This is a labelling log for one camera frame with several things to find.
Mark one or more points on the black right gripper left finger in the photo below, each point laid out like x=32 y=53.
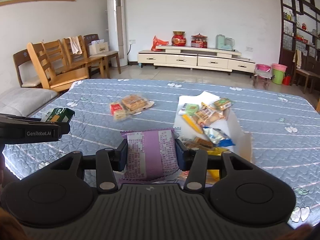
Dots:
x=119 y=156

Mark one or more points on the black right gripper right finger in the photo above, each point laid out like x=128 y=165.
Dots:
x=185 y=156

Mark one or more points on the brown cookie clear packet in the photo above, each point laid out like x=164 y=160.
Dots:
x=197 y=142

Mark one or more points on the purple snack packet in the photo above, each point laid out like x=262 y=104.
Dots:
x=151 y=156

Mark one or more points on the yellow snack packet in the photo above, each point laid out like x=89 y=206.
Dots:
x=216 y=169

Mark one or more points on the green white snack packet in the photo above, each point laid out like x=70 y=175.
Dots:
x=61 y=115

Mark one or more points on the light green snack packet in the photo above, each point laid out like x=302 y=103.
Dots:
x=190 y=108

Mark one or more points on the green label biscuit packet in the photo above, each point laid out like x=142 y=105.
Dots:
x=223 y=104

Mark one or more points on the grey sofa cushion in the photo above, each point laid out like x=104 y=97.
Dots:
x=25 y=101

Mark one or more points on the blue white snack packet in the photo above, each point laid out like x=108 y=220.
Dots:
x=218 y=137

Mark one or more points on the red label cracker packet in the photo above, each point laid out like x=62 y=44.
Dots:
x=119 y=111

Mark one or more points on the yellow biscuit bag in tray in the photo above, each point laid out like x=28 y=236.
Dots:
x=204 y=117

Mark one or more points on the brown padded chair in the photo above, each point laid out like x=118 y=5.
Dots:
x=26 y=76

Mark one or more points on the clear bread pack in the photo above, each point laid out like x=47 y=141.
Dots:
x=134 y=103

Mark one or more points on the near wooden chair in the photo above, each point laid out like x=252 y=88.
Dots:
x=52 y=68

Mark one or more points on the cream tv cabinet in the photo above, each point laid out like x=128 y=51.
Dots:
x=196 y=58

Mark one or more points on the blue quilted table cover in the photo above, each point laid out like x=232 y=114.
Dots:
x=284 y=130

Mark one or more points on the white paper gift bag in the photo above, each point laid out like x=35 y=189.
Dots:
x=98 y=47

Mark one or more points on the pink basin on stool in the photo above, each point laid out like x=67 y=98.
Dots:
x=264 y=74

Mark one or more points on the dark chair with box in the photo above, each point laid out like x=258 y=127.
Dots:
x=107 y=56

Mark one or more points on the red gift box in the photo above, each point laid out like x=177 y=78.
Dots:
x=199 y=41

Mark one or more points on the red round jar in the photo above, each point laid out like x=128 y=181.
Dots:
x=178 y=39

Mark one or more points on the red plastic bag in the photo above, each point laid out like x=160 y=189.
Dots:
x=158 y=42

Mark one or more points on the mint green kettle appliance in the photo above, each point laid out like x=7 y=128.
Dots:
x=224 y=43

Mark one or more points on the green plastic bucket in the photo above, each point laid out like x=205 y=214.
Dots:
x=278 y=72

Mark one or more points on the white tower air conditioner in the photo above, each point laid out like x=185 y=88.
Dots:
x=116 y=29

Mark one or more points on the dark wooden display shelf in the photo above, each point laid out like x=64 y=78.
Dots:
x=299 y=49

